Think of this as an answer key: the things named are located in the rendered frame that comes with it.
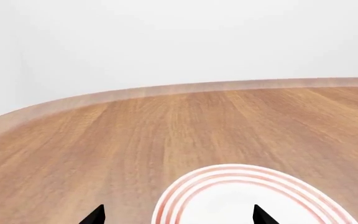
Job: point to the white plate with red rings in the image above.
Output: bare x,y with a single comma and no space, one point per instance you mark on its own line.
228,193

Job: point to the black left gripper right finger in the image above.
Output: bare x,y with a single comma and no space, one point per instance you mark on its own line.
262,216

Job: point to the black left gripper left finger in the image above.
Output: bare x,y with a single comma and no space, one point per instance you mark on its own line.
96,217

